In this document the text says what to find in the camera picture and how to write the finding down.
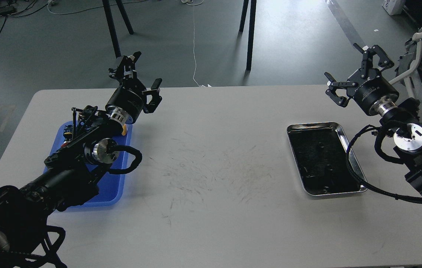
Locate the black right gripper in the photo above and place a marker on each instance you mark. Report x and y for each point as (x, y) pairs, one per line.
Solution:
(372, 91)

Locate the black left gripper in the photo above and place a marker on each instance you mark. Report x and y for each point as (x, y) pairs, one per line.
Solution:
(132, 100)

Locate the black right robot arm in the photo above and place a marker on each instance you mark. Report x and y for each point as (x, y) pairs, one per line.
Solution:
(399, 136)

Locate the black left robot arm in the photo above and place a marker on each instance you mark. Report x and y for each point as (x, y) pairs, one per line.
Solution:
(73, 171)

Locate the white cardboard box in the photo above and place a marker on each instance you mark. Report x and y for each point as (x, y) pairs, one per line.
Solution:
(393, 7)

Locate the silver metal tray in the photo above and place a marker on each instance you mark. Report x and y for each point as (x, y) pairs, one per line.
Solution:
(319, 152)

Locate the black tripod legs right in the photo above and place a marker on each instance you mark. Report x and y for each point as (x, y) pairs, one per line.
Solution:
(252, 4)

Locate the yellow push button switch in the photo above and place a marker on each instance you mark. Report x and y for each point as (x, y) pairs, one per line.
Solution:
(124, 130)

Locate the white chair frame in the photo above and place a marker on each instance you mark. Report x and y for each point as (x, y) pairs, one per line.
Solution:
(407, 71)

